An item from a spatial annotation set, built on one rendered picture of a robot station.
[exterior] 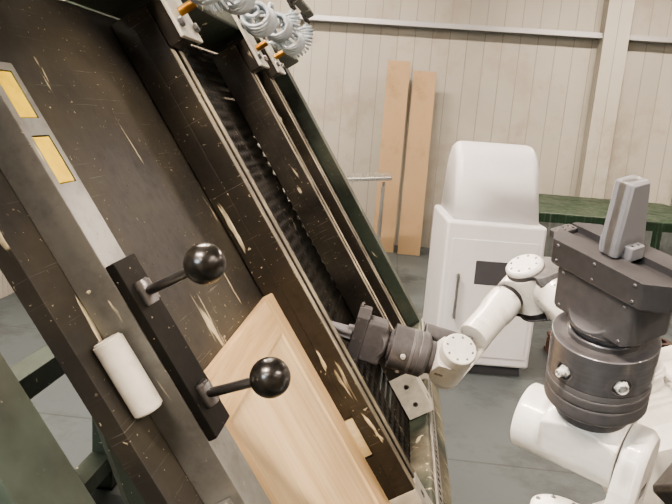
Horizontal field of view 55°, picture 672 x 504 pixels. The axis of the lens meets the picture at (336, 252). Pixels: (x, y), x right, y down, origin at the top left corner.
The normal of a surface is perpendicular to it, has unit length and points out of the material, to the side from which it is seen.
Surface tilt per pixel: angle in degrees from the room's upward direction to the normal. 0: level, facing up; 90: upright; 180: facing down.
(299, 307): 90
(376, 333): 90
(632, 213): 100
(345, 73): 90
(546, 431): 106
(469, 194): 72
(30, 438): 57
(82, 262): 90
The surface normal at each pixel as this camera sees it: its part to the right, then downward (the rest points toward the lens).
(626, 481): -0.61, 0.02
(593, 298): -0.89, 0.23
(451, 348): 0.14, -0.58
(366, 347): -0.11, 0.20
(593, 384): -0.47, 0.41
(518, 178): -0.01, -0.11
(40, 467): 0.87, -0.45
